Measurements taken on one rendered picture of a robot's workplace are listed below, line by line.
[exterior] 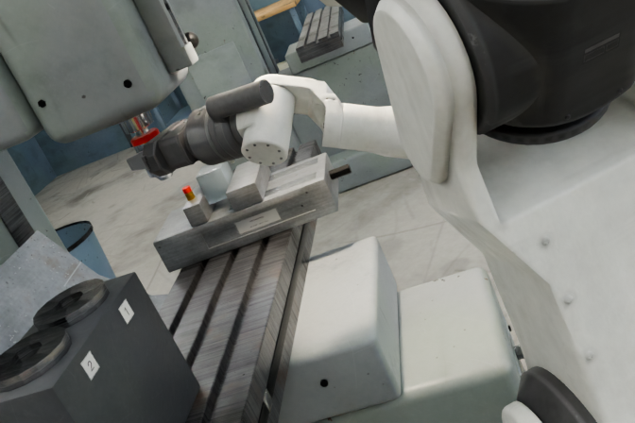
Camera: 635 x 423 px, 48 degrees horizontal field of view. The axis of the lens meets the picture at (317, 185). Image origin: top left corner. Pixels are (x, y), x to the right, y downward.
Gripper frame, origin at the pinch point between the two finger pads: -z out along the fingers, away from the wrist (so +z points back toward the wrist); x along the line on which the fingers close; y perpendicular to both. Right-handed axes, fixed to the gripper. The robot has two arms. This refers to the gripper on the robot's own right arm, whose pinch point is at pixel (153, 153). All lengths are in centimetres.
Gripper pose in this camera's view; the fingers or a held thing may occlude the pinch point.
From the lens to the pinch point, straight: 115.4
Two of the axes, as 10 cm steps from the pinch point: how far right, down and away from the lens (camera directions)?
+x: -3.7, 4.7, -8.0
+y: 3.9, 8.6, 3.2
